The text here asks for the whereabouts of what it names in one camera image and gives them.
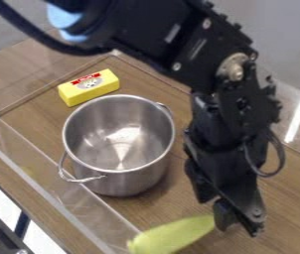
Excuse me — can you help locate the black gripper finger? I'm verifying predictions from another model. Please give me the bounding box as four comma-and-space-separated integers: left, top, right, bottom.
213, 198, 237, 231
233, 205, 265, 237

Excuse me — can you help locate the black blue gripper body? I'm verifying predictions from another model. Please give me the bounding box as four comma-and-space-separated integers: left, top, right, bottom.
182, 93, 271, 229

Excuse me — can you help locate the silver metal pot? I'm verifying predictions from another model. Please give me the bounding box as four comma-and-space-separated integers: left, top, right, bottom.
58, 94, 176, 196

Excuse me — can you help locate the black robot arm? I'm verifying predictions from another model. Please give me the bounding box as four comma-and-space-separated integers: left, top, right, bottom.
0, 0, 284, 236

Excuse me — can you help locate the clear acrylic front barrier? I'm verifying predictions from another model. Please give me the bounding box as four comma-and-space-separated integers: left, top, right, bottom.
0, 95, 170, 254

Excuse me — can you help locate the yellow butter block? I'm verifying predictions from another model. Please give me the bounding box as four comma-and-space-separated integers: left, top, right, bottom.
58, 68, 119, 107

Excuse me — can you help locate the black cable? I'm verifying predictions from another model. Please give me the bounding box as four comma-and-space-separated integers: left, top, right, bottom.
243, 132, 288, 179

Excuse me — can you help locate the dark metal table frame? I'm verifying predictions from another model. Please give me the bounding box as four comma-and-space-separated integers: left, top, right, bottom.
0, 199, 38, 254

